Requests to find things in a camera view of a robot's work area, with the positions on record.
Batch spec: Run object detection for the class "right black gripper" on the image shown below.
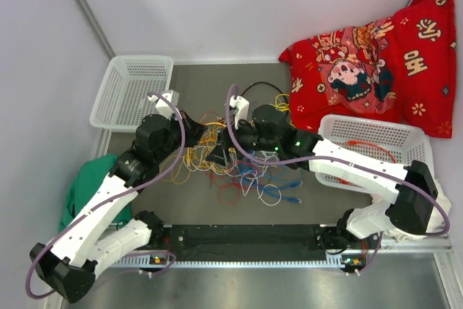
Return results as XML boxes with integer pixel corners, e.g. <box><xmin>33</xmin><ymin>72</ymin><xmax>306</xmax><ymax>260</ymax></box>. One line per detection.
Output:
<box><xmin>207</xmin><ymin>114</ymin><xmax>280</xmax><ymax>168</ymax></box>

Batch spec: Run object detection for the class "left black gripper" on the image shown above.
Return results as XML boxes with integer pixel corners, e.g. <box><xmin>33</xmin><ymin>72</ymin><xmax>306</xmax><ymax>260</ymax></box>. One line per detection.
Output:
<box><xmin>155</xmin><ymin>109</ymin><xmax>208</xmax><ymax>163</ymax></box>

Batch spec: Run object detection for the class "yellow cable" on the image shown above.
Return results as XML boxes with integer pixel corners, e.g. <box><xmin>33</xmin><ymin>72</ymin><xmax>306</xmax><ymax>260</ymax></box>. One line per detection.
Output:
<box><xmin>158</xmin><ymin>93</ymin><xmax>294</xmax><ymax>185</ymax></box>

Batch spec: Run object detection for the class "orange cable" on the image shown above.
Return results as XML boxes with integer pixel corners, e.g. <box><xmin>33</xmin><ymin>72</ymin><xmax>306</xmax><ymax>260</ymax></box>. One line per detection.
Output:
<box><xmin>336</xmin><ymin>139</ymin><xmax>399</xmax><ymax>187</ymax></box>

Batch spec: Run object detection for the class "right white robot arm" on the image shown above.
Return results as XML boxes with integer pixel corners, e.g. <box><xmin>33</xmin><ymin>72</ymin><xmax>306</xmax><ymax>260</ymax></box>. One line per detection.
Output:
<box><xmin>207</xmin><ymin>105</ymin><xmax>450</xmax><ymax>248</ymax></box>

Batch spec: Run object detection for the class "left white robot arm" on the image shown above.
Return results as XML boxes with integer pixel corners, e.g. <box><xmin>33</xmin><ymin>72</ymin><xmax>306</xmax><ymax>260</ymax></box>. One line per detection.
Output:
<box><xmin>26</xmin><ymin>111</ymin><xmax>207</xmax><ymax>303</ymax></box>

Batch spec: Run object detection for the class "left white plastic basket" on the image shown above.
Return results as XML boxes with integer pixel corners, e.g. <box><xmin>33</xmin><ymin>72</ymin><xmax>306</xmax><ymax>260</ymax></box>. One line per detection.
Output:
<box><xmin>90</xmin><ymin>55</ymin><xmax>174</xmax><ymax>132</ymax></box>

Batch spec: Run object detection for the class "white plastic basket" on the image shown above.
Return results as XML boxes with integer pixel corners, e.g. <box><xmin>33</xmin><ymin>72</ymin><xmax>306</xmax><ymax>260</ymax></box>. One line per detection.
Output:
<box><xmin>318</xmin><ymin>114</ymin><xmax>435</xmax><ymax>174</ymax></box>
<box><xmin>90</xmin><ymin>55</ymin><xmax>174</xmax><ymax>132</ymax></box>

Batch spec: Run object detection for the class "green cloth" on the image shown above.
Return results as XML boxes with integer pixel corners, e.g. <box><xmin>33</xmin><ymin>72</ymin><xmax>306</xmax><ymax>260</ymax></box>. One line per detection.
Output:
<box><xmin>58</xmin><ymin>154</ymin><xmax>117</xmax><ymax>232</ymax></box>

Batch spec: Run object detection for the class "white cloth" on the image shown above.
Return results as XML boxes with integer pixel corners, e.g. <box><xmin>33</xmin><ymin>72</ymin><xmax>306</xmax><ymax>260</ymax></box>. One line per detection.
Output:
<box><xmin>371</xmin><ymin>179</ymin><xmax>451</xmax><ymax>242</ymax></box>

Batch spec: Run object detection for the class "right white plastic basket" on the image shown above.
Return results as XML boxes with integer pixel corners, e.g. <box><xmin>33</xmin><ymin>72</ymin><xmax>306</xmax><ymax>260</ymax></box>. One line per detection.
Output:
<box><xmin>318</xmin><ymin>114</ymin><xmax>435</xmax><ymax>174</ymax></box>

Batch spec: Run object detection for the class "red printed pillow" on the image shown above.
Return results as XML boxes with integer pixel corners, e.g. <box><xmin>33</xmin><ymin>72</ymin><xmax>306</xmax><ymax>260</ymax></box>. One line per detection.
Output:
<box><xmin>279</xmin><ymin>0</ymin><xmax>456</xmax><ymax>138</ymax></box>

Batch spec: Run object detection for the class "white cable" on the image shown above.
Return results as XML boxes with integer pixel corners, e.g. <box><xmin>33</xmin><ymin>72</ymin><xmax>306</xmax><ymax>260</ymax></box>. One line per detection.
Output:
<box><xmin>187</xmin><ymin>138</ymin><xmax>290</xmax><ymax>208</ymax></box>

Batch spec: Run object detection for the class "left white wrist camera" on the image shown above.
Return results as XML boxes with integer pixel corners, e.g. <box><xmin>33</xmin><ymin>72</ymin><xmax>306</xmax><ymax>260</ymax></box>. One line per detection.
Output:
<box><xmin>147</xmin><ymin>90</ymin><xmax>179</xmax><ymax>119</ymax></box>

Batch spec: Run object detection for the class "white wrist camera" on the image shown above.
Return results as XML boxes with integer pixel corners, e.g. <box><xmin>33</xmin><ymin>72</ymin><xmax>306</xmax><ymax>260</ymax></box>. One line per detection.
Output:
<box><xmin>147</xmin><ymin>90</ymin><xmax>179</xmax><ymax>119</ymax></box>
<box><xmin>229</xmin><ymin>96</ymin><xmax>250</xmax><ymax>130</ymax></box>

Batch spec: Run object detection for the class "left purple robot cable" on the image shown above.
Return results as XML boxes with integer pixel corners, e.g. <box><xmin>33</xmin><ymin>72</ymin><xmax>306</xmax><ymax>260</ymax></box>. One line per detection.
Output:
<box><xmin>25</xmin><ymin>91</ymin><xmax>187</xmax><ymax>300</ymax></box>

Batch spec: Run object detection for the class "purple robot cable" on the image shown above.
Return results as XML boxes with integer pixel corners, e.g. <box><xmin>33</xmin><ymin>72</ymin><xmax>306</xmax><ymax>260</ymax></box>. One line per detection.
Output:
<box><xmin>226</xmin><ymin>83</ymin><xmax>451</xmax><ymax>236</ymax></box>
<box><xmin>25</xmin><ymin>91</ymin><xmax>187</xmax><ymax>300</ymax></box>

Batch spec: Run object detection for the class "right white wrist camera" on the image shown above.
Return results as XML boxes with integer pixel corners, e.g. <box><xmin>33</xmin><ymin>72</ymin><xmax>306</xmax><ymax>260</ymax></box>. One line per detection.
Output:
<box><xmin>229</xmin><ymin>96</ymin><xmax>250</xmax><ymax>130</ymax></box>

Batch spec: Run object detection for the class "blue cable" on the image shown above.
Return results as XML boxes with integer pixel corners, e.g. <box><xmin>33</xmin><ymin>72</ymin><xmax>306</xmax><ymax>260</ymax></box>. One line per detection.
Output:
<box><xmin>234</xmin><ymin>149</ymin><xmax>305</xmax><ymax>204</ymax></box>

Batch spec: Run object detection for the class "black cable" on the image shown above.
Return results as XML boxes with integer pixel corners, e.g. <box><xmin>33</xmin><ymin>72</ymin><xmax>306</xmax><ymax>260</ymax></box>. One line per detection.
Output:
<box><xmin>240</xmin><ymin>81</ymin><xmax>286</xmax><ymax>100</ymax></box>

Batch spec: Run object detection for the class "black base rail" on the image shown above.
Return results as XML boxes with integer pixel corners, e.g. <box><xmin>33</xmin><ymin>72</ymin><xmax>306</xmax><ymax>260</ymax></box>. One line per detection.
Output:
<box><xmin>119</xmin><ymin>224</ymin><xmax>366</xmax><ymax>270</ymax></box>

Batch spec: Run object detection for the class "grey corner post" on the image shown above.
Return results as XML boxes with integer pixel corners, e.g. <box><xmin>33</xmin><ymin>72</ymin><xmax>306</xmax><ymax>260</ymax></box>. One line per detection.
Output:
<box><xmin>74</xmin><ymin>0</ymin><xmax>116</xmax><ymax>60</ymax></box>

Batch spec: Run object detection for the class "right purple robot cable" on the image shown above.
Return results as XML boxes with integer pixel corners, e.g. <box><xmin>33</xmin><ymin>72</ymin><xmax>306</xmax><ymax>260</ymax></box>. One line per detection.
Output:
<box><xmin>226</xmin><ymin>83</ymin><xmax>451</xmax><ymax>236</ymax></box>

